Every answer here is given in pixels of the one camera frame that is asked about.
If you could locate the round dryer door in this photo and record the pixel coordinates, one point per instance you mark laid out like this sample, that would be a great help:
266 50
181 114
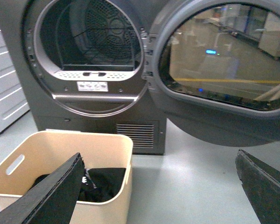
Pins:
213 68

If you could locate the white appliance cabinet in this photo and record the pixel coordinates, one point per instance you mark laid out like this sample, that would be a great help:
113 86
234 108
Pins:
13 103

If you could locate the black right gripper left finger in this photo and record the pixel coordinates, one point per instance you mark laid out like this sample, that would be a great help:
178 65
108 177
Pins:
52 201

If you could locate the grey tumble dryer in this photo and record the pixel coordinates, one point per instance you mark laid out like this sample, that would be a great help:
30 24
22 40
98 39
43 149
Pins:
80 63

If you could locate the beige plastic laundry hamper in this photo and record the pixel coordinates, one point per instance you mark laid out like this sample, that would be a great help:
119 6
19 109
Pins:
43 152

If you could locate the black printed t-shirt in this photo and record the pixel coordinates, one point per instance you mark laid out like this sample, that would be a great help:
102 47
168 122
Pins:
96 185

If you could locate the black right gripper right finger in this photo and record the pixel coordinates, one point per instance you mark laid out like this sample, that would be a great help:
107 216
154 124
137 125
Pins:
261 184

